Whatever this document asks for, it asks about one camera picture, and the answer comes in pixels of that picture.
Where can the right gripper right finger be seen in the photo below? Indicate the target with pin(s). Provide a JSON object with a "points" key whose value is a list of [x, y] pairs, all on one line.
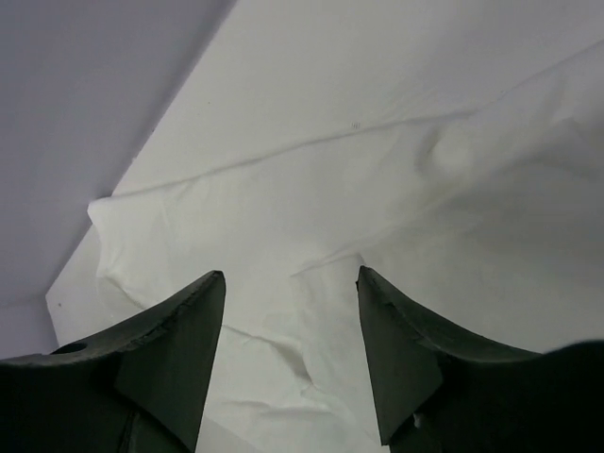
{"points": [[438, 387]]}

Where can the white printed t-shirt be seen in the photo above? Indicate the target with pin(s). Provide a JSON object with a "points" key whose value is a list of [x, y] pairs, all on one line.
{"points": [[493, 220]]}

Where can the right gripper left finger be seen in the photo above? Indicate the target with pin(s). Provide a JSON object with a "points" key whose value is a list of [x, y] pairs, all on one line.
{"points": [[139, 386]]}

